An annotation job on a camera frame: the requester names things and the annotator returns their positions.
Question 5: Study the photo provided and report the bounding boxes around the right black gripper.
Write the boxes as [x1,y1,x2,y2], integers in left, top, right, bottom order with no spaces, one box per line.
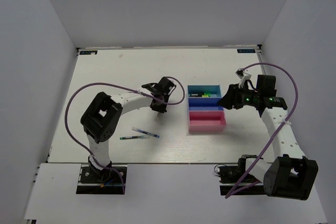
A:
[216,82,260,110]

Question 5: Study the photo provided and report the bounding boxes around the blue pen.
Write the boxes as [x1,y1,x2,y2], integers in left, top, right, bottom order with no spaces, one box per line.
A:
[132,127,160,138]

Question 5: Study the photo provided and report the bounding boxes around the green pen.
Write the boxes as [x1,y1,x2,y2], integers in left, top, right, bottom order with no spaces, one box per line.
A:
[119,135,150,140]

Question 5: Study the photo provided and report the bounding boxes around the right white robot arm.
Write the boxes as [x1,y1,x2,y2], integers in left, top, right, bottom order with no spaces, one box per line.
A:
[214,72,318,200]

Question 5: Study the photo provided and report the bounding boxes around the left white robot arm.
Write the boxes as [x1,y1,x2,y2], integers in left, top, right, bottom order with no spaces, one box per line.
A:
[80,77,176,182]

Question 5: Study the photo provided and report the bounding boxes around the light blue tray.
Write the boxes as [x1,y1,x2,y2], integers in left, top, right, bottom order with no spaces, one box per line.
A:
[187,85,222,98]

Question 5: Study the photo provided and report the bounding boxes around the dark blue tray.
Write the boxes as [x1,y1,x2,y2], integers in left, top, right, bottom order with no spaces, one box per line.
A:
[188,98,223,111]

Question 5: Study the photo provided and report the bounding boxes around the pink tray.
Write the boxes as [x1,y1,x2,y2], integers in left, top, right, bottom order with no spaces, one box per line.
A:
[188,111,226,133]

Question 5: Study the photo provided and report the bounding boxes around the right blue table label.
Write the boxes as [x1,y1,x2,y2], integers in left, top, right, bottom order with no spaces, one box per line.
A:
[237,49,256,54]

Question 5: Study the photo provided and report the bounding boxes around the blue table label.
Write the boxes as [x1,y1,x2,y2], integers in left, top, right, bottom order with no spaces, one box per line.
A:
[79,50,98,55]
[237,49,256,54]

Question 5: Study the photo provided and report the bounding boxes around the left blue table label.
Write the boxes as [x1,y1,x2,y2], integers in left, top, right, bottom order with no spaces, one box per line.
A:
[79,50,98,55]

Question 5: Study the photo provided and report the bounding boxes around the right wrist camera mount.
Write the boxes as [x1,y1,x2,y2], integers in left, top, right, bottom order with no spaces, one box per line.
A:
[236,69,251,89]

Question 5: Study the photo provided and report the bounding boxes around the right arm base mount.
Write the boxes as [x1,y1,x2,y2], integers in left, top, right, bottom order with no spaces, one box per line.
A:
[214,155,265,196]

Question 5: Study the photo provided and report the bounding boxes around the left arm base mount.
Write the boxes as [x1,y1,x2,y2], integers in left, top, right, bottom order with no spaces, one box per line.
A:
[76,165,127,195]

